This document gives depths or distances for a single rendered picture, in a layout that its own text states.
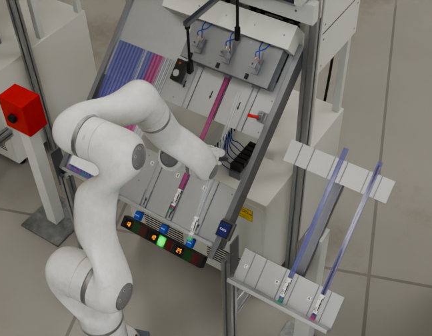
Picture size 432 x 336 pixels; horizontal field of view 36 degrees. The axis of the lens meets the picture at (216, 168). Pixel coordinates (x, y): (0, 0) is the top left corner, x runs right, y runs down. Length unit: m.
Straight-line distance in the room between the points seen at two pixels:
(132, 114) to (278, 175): 1.09
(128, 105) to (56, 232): 1.77
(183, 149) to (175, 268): 1.33
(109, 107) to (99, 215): 0.25
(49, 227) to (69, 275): 1.59
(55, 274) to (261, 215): 1.00
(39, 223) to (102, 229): 1.73
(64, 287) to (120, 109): 0.47
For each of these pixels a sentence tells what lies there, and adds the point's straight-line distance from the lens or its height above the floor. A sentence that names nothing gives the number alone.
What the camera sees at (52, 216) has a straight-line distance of 3.21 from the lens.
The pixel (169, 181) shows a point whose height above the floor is 0.80.
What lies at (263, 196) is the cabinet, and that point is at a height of 0.62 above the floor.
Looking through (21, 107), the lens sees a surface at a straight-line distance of 2.69.
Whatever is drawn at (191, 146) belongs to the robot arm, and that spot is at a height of 1.23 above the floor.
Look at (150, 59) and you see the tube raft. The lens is 2.35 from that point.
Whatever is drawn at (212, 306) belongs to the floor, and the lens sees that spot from 2.88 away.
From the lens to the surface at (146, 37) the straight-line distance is 2.40.
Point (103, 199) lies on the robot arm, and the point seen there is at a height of 1.33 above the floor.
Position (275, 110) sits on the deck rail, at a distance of 2.12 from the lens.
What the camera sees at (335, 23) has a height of 1.15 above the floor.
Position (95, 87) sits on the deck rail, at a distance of 2.45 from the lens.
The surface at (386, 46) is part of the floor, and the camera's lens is 4.31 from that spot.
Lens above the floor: 2.43
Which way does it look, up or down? 46 degrees down
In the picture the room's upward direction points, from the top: 2 degrees counter-clockwise
